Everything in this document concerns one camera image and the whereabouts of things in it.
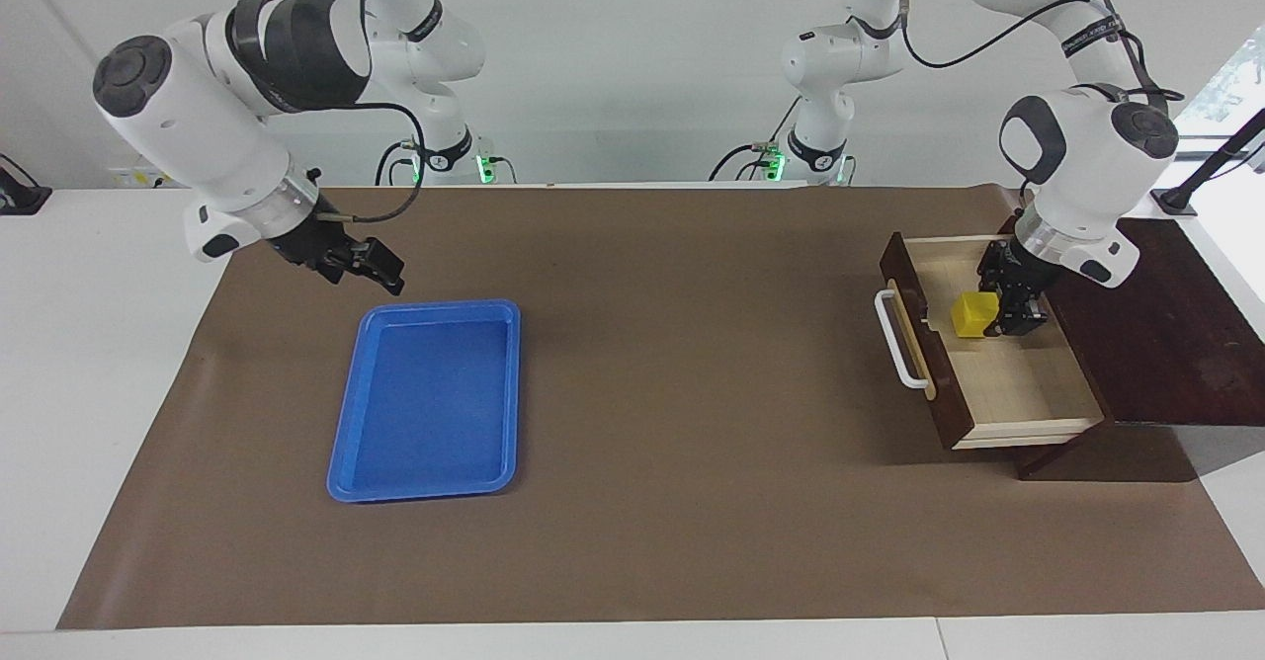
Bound black stand base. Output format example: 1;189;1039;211
0;152;53;217

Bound black base cable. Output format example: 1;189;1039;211
375;138;421;188
706;97;803;184

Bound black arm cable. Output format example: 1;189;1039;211
897;0;1187;108
314;101;428;225

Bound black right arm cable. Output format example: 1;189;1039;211
314;101;428;225

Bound black left base cable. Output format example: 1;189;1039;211
706;97;803;184

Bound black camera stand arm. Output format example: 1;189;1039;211
1150;107;1265;219

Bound dark wooden drawer cabinet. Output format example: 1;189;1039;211
996;213;1265;484

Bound black right base cable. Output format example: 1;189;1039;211
375;138;421;188

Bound blue plastic tray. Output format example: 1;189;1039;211
326;298;523;504

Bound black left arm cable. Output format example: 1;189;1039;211
897;0;1187;108

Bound brown paper table mat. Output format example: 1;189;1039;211
56;184;1265;631

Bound white drawer handle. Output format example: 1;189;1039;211
874;287;933;390

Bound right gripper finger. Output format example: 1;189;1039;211
330;256;406;297
355;236;406;282

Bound wooden drawer with dark front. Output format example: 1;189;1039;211
879;232;1106;452

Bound yellow cube block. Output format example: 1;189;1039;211
950;290;1000;339

